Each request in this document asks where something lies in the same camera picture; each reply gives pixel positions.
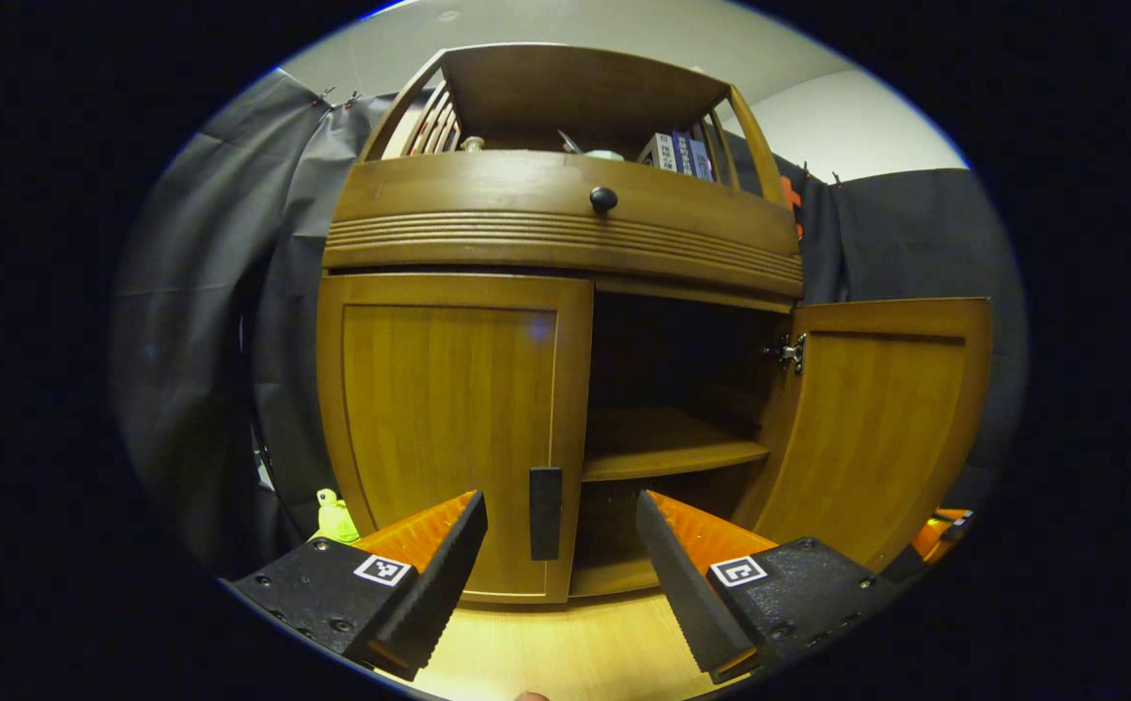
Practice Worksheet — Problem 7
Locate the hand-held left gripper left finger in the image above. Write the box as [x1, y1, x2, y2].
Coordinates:
[225, 492, 489, 683]

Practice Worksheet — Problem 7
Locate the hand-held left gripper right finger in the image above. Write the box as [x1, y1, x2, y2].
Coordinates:
[636, 492, 902, 685]

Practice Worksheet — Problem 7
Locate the wooden shoe cabinet door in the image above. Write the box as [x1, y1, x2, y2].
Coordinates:
[731, 297, 993, 573]
[317, 273, 594, 605]

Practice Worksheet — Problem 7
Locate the wooden double-door shoe cabinet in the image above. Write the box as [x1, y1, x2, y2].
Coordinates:
[315, 42, 807, 603]

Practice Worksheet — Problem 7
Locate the wooden inner cabinet shelf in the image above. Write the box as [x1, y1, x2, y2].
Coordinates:
[582, 407, 771, 483]

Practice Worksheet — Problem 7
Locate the metal door hinge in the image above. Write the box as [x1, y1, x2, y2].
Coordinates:
[763, 333, 808, 376]

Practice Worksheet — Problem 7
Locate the wooden cabinet drawer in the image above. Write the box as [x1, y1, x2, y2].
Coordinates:
[322, 149, 805, 300]

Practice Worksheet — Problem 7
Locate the green frog plush toy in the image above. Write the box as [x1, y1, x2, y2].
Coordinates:
[310, 489, 360, 544]

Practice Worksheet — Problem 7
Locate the black backdrop cloth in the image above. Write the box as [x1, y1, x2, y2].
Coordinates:
[108, 68, 1029, 575]

